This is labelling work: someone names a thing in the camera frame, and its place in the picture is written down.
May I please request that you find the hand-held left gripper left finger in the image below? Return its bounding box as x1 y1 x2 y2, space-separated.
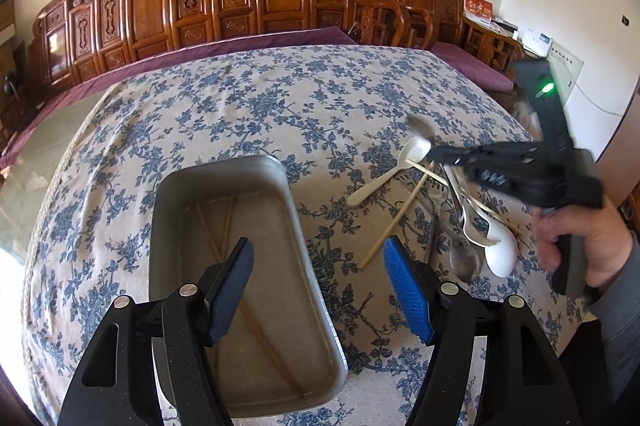
57 236 256 426

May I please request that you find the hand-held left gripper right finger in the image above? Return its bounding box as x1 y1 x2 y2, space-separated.
382 235 586 426

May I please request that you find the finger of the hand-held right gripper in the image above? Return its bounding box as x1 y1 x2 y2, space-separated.
452 157 507 188
430 144 501 160

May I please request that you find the wooden chopstick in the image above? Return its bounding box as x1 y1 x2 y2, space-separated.
405 159 523 237
359 173 432 270
216 200 237 257
197 205 307 396

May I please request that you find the slim white spoon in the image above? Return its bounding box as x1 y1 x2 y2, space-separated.
348 137 432 207

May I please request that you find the plain metal spoon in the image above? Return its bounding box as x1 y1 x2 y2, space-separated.
407 113 442 153

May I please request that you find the white plastic fork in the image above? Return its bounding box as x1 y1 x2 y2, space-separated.
460 199 497 250

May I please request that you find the metal spoon with smiley handle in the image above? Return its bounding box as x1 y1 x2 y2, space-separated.
442 166 482 283

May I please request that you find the metal fork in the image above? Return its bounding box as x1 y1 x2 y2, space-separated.
422 183 452 265

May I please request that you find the metal tray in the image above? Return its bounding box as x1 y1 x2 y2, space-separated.
148 155 348 421

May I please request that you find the large white spoon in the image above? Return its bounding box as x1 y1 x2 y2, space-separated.
450 171 519 278

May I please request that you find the person's right forearm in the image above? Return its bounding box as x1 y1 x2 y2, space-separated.
582 231 640 426

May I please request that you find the person's right hand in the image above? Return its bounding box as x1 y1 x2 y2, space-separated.
532 203 634 290

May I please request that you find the brown wooden door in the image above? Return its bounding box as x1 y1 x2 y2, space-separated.
595 71 640 212

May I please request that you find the short purple seat cushion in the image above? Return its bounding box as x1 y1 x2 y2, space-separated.
430 40 516 93

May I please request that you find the white box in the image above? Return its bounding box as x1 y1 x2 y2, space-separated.
520 29 554 57

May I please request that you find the red desk calendar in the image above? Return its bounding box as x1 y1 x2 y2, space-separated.
464 0 494 25

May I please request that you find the carved wooden armchair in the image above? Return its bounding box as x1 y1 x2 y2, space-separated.
345 0 437 52

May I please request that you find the blue floral tablecloth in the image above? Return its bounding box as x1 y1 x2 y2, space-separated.
22 42 601 426

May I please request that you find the long purple seat cushion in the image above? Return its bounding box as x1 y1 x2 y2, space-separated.
0 26 358 172

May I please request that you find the long carved wooden bench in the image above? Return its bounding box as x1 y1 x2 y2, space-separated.
27 0 358 90

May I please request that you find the white cable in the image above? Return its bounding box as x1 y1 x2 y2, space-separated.
575 80 627 118

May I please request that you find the white wall panel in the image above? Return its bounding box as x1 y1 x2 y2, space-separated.
545 44 585 107

